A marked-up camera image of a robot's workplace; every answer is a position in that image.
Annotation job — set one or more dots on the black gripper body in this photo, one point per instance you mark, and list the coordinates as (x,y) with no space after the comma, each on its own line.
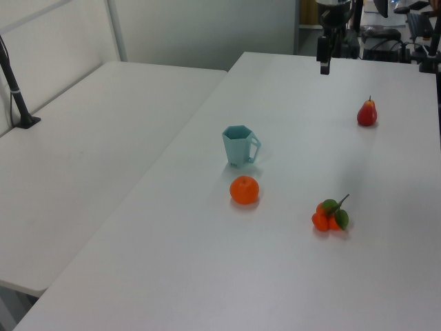
(336,19)

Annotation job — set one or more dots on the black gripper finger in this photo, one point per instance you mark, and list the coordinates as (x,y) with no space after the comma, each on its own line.
(328,67)
(322,50)

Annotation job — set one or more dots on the light blue hexagonal mug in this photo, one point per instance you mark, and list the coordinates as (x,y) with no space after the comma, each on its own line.
(237,146)

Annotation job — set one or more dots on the wooden cabinet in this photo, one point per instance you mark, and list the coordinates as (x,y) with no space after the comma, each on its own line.
(308,12)

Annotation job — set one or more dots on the black bag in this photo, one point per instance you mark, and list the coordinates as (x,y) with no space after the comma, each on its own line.
(380,32)

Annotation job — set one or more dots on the black equipment box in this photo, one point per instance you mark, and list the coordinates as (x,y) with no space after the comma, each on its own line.
(382,51)

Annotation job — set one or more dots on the red pear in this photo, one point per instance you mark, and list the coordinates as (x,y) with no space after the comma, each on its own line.
(367,113)

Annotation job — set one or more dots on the black keyboard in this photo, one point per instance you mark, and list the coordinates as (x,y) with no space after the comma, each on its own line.
(418,22)

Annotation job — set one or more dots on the large orange fruit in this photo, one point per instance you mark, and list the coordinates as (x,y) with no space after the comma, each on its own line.
(244,190)

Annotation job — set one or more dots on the small tangerine cluster with leaves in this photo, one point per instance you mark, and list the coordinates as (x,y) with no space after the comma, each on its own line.
(325,217)

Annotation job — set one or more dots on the black pole with base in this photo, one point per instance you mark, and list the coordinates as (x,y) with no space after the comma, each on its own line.
(15,93)

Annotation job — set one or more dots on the black camera stand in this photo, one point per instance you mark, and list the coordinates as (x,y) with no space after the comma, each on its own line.
(430,51)

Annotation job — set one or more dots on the white partition frame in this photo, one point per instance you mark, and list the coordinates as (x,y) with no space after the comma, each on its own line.
(115,31)

